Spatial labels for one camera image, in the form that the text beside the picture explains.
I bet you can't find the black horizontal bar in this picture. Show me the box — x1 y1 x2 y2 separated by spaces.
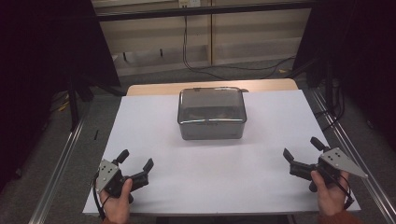
96 1 316 22

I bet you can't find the black curtain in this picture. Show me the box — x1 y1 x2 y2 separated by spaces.
291 0 396 153
0 0 122 190

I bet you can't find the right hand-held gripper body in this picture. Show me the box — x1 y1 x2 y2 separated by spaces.
289 147 369 193

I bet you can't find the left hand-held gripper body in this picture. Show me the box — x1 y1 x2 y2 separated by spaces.
94 159 149 203

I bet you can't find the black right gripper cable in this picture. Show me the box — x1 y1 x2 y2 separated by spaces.
321 167 356 210

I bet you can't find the white table sheet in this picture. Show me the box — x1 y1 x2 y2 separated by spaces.
82 89 362 217

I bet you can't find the black metal stand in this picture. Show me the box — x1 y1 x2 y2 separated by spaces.
324 57 336 117
68 76 81 133

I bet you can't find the black floor cable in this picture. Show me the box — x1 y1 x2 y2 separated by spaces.
181 14 297 80

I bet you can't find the person's left hand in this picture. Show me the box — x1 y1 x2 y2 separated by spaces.
98 177 134 222

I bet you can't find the grey metal box with lid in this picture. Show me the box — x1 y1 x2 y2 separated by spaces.
177 86 248 141

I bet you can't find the aluminium frame rail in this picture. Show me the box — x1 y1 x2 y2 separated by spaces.
310 88 396 224
28 116 88 224

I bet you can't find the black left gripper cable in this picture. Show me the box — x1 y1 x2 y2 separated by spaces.
92 174 112 221

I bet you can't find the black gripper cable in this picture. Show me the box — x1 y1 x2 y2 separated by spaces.
321 167 356 210
92 174 112 221

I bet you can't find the small yellow floor item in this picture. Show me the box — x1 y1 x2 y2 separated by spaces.
57 100 71 113

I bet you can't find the person's right hand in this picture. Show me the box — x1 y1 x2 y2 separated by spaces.
310 169 351 217

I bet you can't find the white wall outlet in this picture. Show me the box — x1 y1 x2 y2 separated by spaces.
178 0 202 9

